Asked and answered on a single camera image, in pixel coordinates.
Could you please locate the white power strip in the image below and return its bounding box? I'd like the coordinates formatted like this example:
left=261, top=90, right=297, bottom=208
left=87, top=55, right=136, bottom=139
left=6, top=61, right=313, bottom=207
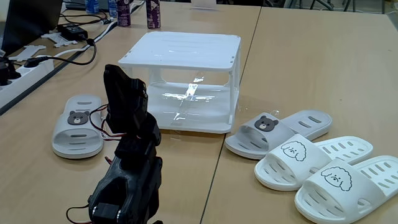
left=0, top=55, right=55, bottom=108

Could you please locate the grey bear slipper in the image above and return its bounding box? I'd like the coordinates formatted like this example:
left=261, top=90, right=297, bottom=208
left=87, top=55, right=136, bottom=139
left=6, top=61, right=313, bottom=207
left=224, top=109, right=333, bottom=161
left=51, top=94, right=104, bottom=160

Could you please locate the white card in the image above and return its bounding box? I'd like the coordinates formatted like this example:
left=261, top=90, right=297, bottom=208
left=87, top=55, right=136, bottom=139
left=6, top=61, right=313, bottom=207
left=190, top=0, right=218, bottom=10

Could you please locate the black power adapter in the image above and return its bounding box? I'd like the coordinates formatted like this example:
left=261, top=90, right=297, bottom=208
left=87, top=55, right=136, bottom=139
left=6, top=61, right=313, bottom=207
left=57, top=23, right=89, bottom=42

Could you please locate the blue labelled bottle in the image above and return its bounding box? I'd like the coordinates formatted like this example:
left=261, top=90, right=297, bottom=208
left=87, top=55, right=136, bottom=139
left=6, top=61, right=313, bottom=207
left=108, top=0, right=118, bottom=18
left=85, top=0, right=100, bottom=15

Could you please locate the black power cable with plug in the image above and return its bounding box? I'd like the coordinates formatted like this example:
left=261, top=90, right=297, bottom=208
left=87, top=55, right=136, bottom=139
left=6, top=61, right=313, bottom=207
left=23, top=37, right=98, bottom=68

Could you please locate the white dog slipper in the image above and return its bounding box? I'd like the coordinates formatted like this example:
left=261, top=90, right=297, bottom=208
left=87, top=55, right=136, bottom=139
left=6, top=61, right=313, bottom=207
left=294, top=154, right=398, bottom=224
left=254, top=133, right=374, bottom=192

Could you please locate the black monitor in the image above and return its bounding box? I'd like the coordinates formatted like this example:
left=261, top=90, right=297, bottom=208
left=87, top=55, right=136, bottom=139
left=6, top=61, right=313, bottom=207
left=1, top=0, right=63, bottom=57

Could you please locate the white cable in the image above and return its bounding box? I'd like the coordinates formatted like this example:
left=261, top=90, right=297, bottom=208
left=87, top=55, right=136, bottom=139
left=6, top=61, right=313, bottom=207
left=34, top=0, right=146, bottom=60

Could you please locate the black plug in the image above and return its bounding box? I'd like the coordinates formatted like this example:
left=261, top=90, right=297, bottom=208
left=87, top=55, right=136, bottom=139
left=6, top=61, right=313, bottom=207
left=0, top=57, right=22, bottom=86

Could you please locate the black chair base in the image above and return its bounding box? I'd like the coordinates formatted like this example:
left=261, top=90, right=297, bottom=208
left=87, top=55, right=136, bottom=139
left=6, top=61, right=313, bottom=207
left=262, top=0, right=358, bottom=13

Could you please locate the thin black cable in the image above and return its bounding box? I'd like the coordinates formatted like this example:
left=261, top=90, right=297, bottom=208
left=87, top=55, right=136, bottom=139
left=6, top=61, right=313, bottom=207
left=58, top=9, right=109, bottom=27

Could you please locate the white two-shelf shoe rack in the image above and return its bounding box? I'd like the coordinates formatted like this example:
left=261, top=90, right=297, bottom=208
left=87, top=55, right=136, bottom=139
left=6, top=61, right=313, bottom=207
left=118, top=30, right=242, bottom=134

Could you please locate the purple drink can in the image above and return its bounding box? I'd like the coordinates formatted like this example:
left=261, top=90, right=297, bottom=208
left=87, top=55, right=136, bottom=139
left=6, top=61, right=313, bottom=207
left=145, top=0, right=162, bottom=30
left=116, top=0, right=132, bottom=28

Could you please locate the white flat plastic bracket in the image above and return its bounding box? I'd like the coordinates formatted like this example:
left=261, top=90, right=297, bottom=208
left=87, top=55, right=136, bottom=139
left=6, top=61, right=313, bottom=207
left=40, top=32, right=78, bottom=49
left=8, top=45, right=47, bottom=62

